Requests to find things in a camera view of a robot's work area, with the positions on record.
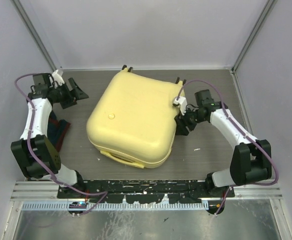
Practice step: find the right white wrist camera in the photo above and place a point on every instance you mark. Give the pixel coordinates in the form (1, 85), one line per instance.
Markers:
(181, 103)

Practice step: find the yellow suitcase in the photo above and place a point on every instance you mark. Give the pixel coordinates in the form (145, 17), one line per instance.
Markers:
(133, 122)

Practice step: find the aluminium frame rail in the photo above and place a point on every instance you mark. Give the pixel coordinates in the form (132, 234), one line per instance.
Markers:
(46, 195)

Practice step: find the dark navy crumpled garment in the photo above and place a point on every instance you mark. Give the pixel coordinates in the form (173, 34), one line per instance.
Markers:
(56, 130)

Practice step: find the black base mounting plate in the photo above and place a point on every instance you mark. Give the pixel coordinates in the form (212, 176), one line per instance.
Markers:
(154, 191)

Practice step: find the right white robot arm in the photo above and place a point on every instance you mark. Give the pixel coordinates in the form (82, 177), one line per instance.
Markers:
(250, 162)

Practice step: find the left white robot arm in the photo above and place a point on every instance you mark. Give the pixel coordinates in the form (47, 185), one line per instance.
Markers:
(34, 153)

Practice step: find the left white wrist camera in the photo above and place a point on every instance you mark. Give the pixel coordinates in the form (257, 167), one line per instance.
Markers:
(57, 76)

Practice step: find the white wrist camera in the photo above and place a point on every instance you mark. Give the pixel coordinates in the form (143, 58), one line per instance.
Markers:
(57, 76)
(181, 103)

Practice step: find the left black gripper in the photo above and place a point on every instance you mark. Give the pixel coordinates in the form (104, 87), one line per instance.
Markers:
(76, 93)

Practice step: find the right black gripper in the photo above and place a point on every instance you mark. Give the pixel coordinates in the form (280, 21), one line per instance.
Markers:
(180, 129)

